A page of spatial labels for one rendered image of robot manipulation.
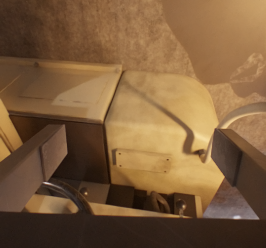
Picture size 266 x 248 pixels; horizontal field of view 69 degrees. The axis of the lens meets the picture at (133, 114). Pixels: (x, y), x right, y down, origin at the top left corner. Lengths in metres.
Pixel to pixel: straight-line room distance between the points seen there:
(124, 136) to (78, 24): 0.83
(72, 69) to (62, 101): 0.40
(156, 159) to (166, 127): 0.22
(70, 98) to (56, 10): 0.60
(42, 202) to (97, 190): 0.77
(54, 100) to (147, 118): 0.58
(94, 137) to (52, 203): 0.47
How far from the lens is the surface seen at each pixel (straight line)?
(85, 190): 0.73
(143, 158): 1.17
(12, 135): 1.35
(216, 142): 0.17
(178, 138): 1.07
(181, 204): 0.71
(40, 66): 1.72
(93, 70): 1.54
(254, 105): 0.72
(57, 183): 0.53
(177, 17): 1.37
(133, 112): 1.11
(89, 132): 1.12
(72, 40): 1.56
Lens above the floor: 1.33
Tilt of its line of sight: 49 degrees down
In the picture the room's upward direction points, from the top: 168 degrees counter-clockwise
